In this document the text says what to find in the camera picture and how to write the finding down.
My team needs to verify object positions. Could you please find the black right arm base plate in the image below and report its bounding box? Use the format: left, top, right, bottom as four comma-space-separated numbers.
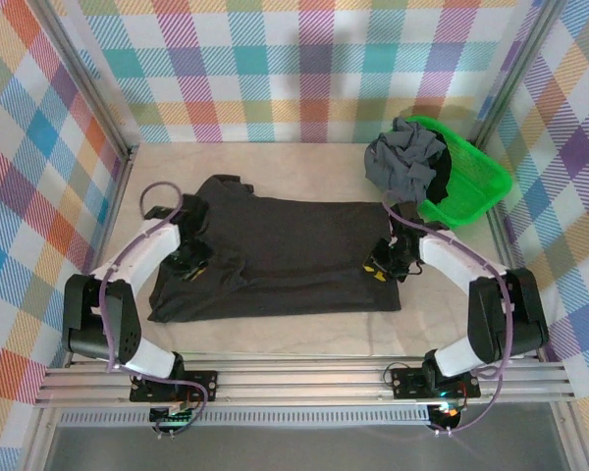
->
390, 365, 482, 398

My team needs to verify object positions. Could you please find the slotted grey cable duct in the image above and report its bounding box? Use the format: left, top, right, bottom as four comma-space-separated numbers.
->
58, 409, 433, 426

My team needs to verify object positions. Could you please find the aluminium mounting rail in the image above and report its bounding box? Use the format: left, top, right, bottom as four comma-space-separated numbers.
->
33, 360, 578, 408

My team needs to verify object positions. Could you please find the crumpled black t-shirt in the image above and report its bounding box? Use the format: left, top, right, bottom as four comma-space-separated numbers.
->
424, 130, 455, 205

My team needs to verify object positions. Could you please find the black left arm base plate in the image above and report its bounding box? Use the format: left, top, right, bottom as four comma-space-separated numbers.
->
130, 370, 220, 403

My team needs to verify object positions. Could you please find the aluminium frame post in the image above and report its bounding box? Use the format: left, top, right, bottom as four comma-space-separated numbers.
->
473, 0, 568, 271
28, 0, 138, 276

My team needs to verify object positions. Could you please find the crumpled blue-grey t-shirt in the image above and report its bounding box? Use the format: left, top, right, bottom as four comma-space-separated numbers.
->
362, 116, 448, 205

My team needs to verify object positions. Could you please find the dark charcoal t-shirt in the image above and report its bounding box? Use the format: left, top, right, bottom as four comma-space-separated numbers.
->
146, 174, 403, 325

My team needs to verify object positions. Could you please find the green plastic basket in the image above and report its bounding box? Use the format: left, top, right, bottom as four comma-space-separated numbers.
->
404, 115, 514, 230

